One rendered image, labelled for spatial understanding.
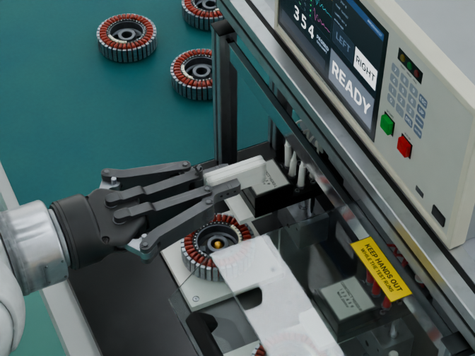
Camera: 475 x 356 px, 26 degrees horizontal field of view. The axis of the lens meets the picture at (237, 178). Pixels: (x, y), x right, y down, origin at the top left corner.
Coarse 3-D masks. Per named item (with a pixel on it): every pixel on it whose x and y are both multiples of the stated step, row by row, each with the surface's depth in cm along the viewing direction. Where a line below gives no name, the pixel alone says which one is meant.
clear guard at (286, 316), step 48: (288, 240) 122; (336, 240) 122; (384, 240) 122; (192, 288) 121; (240, 288) 117; (288, 288) 117; (336, 288) 117; (192, 336) 119; (240, 336) 114; (288, 336) 113; (336, 336) 113; (384, 336) 113; (432, 336) 113
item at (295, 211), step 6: (294, 204) 158; (318, 204) 158; (282, 210) 160; (288, 210) 158; (294, 210) 157; (300, 210) 157; (306, 210) 157; (318, 210) 157; (282, 216) 161; (288, 216) 158; (294, 216) 157; (300, 216) 157; (306, 216) 156; (282, 222) 162; (288, 222) 159; (294, 222) 157
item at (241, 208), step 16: (272, 160) 151; (272, 176) 149; (336, 176) 152; (256, 192) 147; (272, 192) 147; (288, 192) 149; (304, 192) 150; (320, 192) 152; (240, 208) 150; (256, 208) 148; (272, 208) 149; (240, 224) 149
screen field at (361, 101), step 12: (336, 60) 126; (336, 72) 127; (348, 72) 124; (336, 84) 129; (348, 84) 125; (360, 84) 122; (348, 96) 126; (360, 96) 123; (360, 108) 124; (372, 108) 121
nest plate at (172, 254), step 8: (216, 216) 162; (248, 224) 161; (256, 232) 160; (168, 248) 158; (176, 248) 158; (168, 256) 157; (176, 256) 157; (168, 264) 156; (176, 264) 156; (176, 272) 155; (184, 272) 155; (176, 280) 155
